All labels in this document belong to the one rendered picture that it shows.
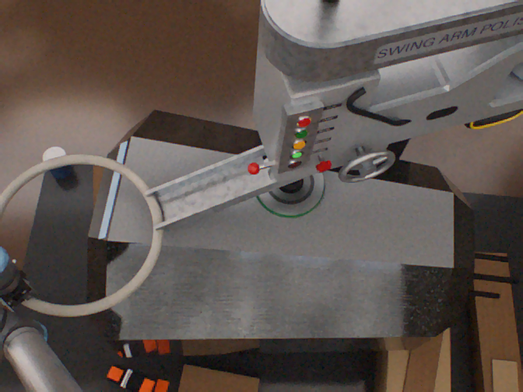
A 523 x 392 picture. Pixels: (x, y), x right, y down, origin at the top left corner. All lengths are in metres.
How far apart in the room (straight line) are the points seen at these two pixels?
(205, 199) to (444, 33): 0.87
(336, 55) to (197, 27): 2.23
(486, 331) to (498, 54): 1.52
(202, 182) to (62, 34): 1.76
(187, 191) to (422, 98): 0.74
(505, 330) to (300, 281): 1.14
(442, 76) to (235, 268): 0.83
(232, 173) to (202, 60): 1.48
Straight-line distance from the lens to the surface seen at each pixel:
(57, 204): 2.96
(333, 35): 1.18
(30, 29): 3.50
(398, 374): 2.52
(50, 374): 1.35
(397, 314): 2.03
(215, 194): 1.83
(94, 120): 3.13
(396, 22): 1.22
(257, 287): 1.94
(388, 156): 1.58
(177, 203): 1.86
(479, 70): 1.54
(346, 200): 1.98
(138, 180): 1.90
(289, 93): 1.28
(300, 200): 1.93
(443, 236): 2.01
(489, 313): 2.82
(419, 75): 1.54
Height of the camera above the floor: 2.66
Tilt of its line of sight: 67 degrees down
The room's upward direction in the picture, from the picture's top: 6 degrees clockwise
